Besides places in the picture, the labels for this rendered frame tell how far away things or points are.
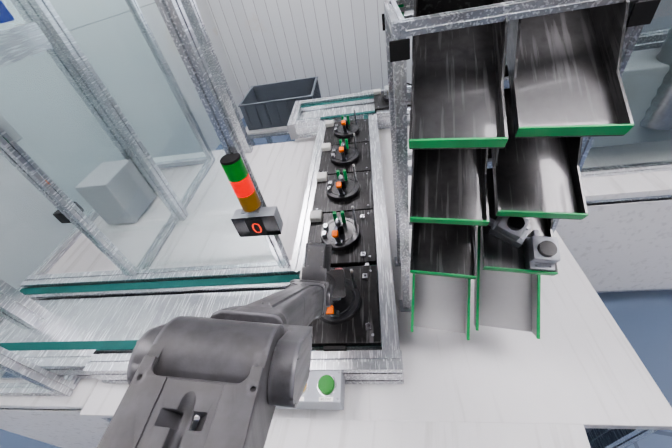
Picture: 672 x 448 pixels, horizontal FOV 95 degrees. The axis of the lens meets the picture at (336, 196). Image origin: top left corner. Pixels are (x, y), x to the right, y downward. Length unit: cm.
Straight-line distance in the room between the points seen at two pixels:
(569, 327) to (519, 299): 25
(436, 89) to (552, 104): 17
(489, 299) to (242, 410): 74
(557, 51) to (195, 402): 63
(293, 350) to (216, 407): 5
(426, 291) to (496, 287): 17
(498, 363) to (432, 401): 20
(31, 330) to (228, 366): 136
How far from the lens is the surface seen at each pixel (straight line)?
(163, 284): 127
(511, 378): 100
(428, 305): 86
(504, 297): 89
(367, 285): 96
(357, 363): 87
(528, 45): 64
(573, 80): 60
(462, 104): 53
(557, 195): 66
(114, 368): 116
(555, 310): 113
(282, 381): 22
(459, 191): 61
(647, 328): 234
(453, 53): 60
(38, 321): 154
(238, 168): 76
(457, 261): 72
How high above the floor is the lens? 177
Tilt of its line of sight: 40 degrees down
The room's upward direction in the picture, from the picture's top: 12 degrees counter-clockwise
